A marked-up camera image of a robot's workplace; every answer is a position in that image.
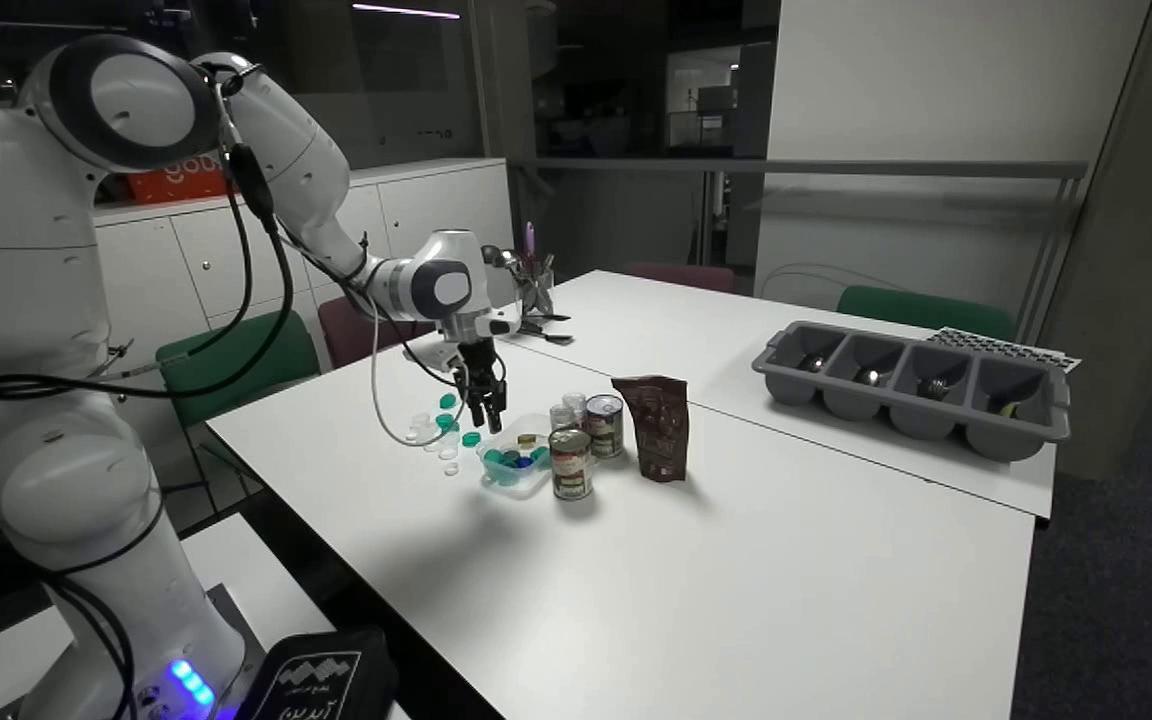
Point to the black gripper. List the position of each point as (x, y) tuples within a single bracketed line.
[(476, 360)]

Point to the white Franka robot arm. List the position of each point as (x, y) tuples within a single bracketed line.
[(18, 240)]

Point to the white bottle cap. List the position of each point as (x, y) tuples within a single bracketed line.
[(440, 452), (452, 471)]

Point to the small glass jar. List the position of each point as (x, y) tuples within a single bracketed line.
[(563, 411)]

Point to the glass utensil holder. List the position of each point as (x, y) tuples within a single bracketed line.
[(534, 298)]

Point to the metal tin can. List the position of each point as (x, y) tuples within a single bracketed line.
[(607, 426)]

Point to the metal ladle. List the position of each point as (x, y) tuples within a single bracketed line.
[(492, 255)]

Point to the purple utensil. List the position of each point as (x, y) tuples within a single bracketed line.
[(529, 240)]

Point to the brown foil pouch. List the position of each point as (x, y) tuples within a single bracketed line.
[(656, 426)]

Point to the white cabinet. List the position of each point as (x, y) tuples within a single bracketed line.
[(336, 221)]

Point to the green chair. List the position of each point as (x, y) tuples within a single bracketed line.
[(238, 360), (931, 311)]

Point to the black control box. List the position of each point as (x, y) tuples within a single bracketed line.
[(319, 675)]

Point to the grey handrail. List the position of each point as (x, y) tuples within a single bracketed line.
[(800, 168)]

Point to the grey cutlery tray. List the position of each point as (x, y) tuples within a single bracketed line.
[(917, 385)]

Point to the grey perforated lid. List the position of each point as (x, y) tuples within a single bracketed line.
[(1009, 350)]

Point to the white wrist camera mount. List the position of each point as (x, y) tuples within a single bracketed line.
[(433, 350)]

